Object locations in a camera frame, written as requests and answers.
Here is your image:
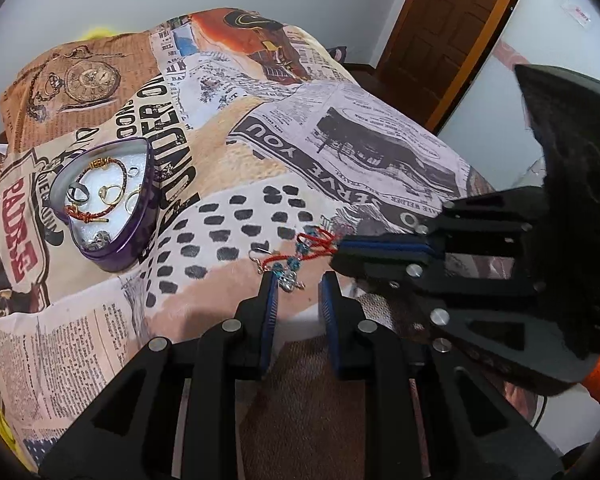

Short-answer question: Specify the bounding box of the red bracelet with blue beads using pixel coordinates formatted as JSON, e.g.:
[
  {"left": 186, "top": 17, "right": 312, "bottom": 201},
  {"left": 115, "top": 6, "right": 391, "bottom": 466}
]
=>
[{"left": 248, "top": 225, "right": 339, "bottom": 293}]

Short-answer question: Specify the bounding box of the red gold braided bracelet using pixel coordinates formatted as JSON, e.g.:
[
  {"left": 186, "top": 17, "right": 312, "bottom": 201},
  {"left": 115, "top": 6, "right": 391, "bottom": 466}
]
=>
[{"left": 63, "top": 156, "right": 130, "bottom": 224}]

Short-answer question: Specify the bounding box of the brown wooden door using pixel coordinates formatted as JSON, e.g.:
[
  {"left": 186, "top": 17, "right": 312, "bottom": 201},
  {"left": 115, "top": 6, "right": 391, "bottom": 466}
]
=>
[{"left": 377, "top": 0, "right": 515, "bottom": 131}]

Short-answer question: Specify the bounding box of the purple heart-shaped tin box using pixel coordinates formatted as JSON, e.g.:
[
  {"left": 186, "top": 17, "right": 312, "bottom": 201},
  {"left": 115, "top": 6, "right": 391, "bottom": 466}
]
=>
[{"left": 48, "top": 138, "right": 158, "bottom": 273}]

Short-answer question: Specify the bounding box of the newspaper print bed blanket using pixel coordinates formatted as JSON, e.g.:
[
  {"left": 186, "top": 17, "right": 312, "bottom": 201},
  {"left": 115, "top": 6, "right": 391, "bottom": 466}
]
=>
[{"left": 0, "top": 8, "right": 490, "bottom": 470}]

